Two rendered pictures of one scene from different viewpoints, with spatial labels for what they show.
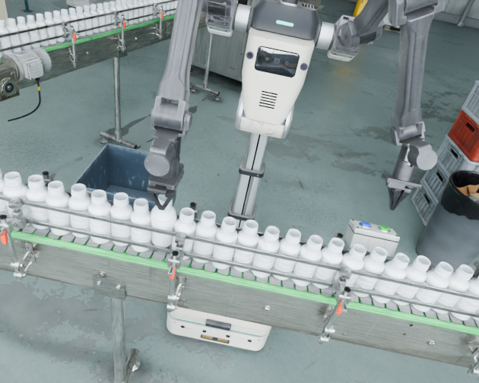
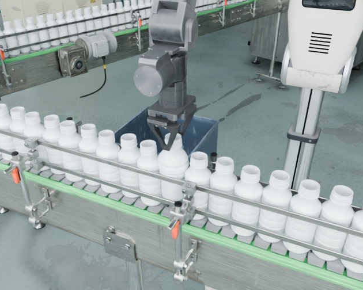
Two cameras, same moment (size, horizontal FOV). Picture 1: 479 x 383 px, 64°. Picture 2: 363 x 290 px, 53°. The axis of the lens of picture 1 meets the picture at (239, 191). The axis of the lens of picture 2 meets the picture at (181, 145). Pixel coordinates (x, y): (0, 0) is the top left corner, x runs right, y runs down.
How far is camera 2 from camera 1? 32 cm
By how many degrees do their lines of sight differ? 21
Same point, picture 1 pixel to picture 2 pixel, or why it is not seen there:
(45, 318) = (89, 282)
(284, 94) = (341, 34)
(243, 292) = (271, 270)
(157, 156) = (147, 68)
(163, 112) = (159, 19)
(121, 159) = not seen: hidden behind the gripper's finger
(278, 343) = not seen: outside the picture
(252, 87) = (299, 29)
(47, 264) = (62, 213)
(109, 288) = (119, 247)
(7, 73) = (78, 52)
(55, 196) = (66, 136)
